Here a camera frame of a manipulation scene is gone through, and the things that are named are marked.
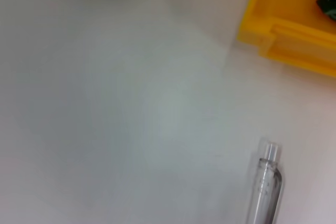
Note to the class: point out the grey white pen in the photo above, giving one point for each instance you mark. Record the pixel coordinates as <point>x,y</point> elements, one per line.
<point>266,190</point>

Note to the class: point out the yellow plastic bin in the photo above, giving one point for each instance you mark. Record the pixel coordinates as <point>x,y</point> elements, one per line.
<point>288,24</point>

